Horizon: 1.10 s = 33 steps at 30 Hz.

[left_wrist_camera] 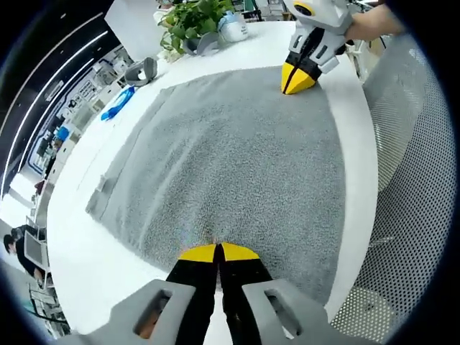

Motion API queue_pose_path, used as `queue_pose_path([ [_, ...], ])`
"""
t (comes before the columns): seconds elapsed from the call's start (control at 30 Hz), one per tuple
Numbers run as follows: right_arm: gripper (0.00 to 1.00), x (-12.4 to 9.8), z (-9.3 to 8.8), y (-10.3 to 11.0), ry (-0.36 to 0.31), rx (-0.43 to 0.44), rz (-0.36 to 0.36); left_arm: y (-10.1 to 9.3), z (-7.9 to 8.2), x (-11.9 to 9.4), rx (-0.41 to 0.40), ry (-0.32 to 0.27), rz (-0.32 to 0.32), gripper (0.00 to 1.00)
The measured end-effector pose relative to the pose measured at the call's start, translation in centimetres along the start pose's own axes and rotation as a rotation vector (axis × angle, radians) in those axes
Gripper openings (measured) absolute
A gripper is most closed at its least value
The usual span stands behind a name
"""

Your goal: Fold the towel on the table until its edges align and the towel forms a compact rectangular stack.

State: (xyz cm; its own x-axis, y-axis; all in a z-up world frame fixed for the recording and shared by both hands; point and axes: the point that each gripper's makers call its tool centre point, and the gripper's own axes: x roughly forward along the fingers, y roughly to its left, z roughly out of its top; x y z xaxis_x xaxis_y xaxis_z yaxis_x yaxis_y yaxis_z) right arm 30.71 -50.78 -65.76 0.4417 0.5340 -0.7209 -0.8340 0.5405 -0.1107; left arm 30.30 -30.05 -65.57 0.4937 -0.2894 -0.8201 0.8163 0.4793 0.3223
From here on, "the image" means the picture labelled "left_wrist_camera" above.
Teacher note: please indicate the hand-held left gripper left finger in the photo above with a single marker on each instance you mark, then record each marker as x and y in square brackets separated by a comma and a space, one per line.
[194, 287]

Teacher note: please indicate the blue wipes packet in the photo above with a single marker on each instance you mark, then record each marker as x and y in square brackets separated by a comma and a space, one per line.
[116, 104]

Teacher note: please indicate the white pillar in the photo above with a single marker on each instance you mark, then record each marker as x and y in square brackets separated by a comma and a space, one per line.
[133, 25]

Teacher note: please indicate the grey mesh chair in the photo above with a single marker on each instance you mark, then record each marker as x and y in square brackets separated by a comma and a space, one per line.
[413, 215]

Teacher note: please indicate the grey towel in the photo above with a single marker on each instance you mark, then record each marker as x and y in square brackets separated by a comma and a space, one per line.
[233, 161]

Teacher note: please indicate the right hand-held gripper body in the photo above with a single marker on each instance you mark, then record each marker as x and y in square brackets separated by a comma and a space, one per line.
[323, 16]

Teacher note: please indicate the person's right hand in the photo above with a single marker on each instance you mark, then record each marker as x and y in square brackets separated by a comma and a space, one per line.
[361, 27]

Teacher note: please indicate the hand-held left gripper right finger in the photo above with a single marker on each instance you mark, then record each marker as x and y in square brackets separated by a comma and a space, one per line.
[244, 287]

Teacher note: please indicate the green potted plant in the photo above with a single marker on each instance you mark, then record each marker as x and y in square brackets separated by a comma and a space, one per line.
[194, 19]

